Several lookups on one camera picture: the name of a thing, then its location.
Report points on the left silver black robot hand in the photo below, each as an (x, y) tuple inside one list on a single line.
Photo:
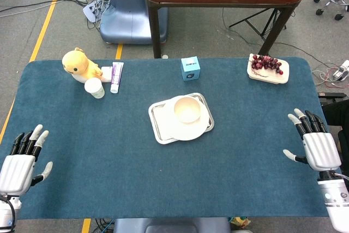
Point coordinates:
[(16, 170)]

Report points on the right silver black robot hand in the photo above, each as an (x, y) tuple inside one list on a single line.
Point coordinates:
[(321, 148)]

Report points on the beige round bowl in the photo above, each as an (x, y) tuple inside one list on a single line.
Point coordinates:
[(187, 110)]

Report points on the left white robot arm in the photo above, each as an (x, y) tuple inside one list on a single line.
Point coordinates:
[(5, 214)]

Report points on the black fabric object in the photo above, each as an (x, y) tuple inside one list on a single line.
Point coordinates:
[(336, 113)]

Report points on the white power strip with plugs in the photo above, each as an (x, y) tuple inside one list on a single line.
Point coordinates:
[(340, 72)]

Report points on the blue table cloth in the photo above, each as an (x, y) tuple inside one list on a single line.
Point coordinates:
[(109, 162)]

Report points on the red grape bunch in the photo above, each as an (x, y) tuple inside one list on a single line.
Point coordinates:
[(265, 62)]

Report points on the colourful patterned cloth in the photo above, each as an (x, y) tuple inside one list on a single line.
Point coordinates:
[(241, 221)]

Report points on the white plastic cup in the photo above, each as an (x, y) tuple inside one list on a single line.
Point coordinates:
[(94, 87)]

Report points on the yellow plush toy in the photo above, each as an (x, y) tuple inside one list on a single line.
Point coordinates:
[(77, 65)]

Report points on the white pink soap packet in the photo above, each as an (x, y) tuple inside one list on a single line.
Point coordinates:
[(107, 73)]

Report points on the white round plate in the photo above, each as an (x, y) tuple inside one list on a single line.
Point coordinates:
[(188, 132)]

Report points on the purple white toothpaste tube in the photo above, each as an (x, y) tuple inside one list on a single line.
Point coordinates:
[(116, 76)]

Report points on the black tripod stand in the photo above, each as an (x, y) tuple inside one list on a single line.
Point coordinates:
[(253, 24)]

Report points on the silver metal tray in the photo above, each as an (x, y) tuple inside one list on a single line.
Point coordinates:
[(156, 132)]

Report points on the small blue cardboard box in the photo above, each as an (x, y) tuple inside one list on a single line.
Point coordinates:
[(190, 69)]

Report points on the grey blue robot torso base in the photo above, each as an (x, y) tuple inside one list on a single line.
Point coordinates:
[(169, 226)]

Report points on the black metal bracket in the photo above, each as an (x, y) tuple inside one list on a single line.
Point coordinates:
[(331, 96)]

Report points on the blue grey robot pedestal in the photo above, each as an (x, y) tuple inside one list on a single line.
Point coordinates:
[(128, 12)]

